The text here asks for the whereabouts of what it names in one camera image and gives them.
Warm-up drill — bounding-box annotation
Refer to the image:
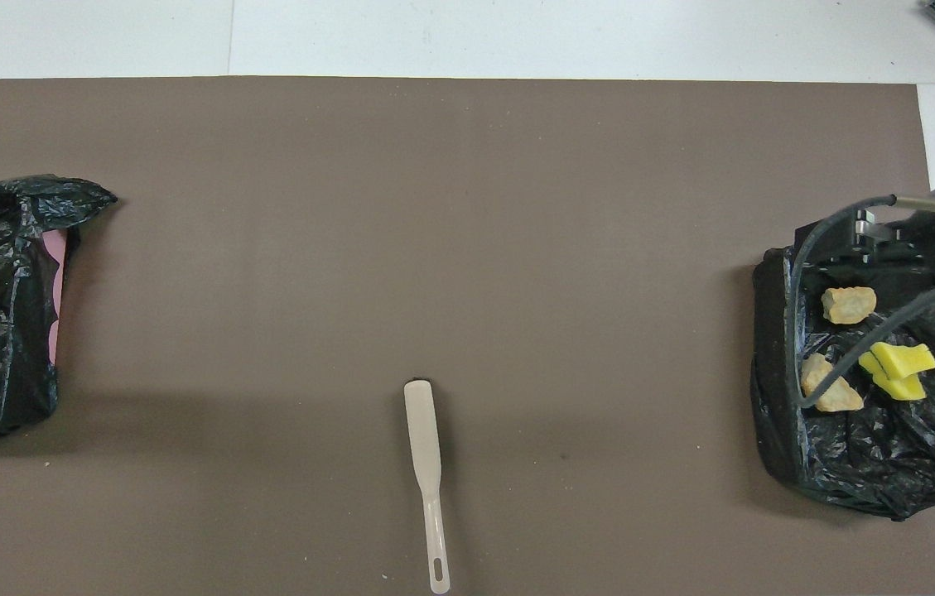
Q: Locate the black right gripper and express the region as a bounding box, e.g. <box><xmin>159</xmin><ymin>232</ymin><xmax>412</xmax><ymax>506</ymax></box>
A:
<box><xmin>797</xmin><ymin>207</ymin><xmax>935</xmax><ymax>305</ymax></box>

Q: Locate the striped orange bread roll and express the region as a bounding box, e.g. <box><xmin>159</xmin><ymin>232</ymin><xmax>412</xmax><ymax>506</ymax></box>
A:
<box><xmin>821</xmin><ymin>286</ymin><xmax>879</xmax><ymax>325</ymax></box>
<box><xmin>800</xmin><ymin>353</ymin><xmax>865</xmax><ymax>413</ymax></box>

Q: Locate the yellow sponge piece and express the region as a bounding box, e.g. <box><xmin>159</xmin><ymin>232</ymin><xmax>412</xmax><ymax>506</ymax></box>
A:
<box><xmin>868</xmin><ymin>341</ymin><xmax>935</xmax><ymax>378</ymax></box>
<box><xmin>858</xmin><ymin>352</ymin><xmax>928</xmax><ymax>403</ymax></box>

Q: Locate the right black bag bin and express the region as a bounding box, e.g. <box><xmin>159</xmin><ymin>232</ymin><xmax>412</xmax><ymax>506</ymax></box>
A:
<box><xmin>750</xmin><ymin>221</ymin><xmax>935</xmax><ymax>522</ymax></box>

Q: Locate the pink plastic bin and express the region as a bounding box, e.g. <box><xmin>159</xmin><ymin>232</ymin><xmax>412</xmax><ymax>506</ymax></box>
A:
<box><xmin>41</xmin><ymin>230</ymin><xmax>70</xmax><ymax>367</ymax></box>

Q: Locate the black trash bag with pink bin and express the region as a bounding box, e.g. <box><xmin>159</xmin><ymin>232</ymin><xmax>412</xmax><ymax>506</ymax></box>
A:
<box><xmin>0</xmin><ymin>175</ymin><xmax>118</xmax><ymax>445</ymax></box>

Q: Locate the brown table mat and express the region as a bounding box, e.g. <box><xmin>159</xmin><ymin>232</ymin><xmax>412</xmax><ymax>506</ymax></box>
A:
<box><xmin>0</xmin><ymin>77</ymin><xmax>935</xmax><ymax>596</ymax></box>

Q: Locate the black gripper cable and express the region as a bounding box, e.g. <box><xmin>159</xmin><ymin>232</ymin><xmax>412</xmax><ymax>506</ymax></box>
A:
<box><xmin>783</xmin><ymin>194</ymin><xmax>935</xmax><ymax>408</ymax></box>

